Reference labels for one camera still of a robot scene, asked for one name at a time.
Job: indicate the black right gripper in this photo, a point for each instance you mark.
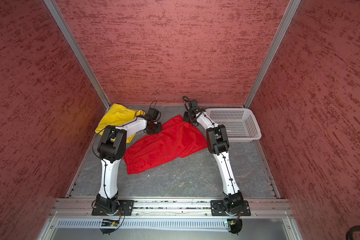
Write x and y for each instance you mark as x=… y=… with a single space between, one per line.
x=187 y=118

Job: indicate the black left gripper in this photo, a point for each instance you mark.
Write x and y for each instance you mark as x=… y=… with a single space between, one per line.
x=158 y=129

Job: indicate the red shorts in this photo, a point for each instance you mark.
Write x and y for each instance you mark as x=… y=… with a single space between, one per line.
x=178 y=139

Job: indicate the yellow shorts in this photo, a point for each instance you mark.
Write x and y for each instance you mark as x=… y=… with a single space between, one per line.
x=124 y=118

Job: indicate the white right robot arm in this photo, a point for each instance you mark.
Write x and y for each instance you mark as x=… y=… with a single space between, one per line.
x=218 y=146

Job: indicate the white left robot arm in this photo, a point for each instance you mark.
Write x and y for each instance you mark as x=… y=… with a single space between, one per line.
x=112 y=148

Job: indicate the white plastic laundry basket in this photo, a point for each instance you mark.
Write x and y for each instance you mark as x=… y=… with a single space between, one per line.
x=240 y=123

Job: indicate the left small circuit board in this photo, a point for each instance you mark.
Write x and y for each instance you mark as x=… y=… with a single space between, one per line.
x=110 y=223

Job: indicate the small circuit board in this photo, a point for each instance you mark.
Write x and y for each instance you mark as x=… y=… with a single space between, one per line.
x=234 y=226
x=110 y=223

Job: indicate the right small circuit board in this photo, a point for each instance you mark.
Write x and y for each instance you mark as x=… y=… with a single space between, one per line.
x=234 y=226

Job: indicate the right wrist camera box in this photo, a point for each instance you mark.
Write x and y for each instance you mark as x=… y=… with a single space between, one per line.
x=193 y=106

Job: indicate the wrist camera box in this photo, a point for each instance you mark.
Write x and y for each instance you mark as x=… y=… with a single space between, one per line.
x=193 y=106
x=154 y=114

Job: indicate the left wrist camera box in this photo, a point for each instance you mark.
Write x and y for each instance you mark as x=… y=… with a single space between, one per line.
x=154 y=114

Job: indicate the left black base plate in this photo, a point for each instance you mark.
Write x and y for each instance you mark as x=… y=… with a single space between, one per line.
x=126 y=207

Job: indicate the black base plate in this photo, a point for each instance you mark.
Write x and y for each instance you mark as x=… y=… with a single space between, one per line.
x=221 y=208
x=126 y=207

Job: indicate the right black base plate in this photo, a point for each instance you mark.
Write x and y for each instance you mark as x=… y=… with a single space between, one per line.
x=221 y=208

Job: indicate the aluminium front rail frame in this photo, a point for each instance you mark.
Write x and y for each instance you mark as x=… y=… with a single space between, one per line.
x=167 y=214

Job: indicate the right aluminium corner post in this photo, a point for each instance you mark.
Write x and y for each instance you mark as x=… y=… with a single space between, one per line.
x=278 y=37

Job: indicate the aluminium corner post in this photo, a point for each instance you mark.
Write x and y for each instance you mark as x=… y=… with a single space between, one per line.
x=67 y=33
x=278 y=37

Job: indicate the left aluminium corner post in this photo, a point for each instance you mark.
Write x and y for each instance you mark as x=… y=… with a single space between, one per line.
x=67 y=33

